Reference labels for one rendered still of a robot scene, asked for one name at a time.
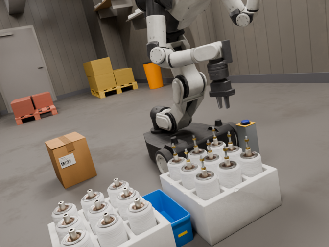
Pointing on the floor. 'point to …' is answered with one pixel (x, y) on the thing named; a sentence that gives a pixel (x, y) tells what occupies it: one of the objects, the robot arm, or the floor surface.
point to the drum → (153, 75)
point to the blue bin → (172, 215)
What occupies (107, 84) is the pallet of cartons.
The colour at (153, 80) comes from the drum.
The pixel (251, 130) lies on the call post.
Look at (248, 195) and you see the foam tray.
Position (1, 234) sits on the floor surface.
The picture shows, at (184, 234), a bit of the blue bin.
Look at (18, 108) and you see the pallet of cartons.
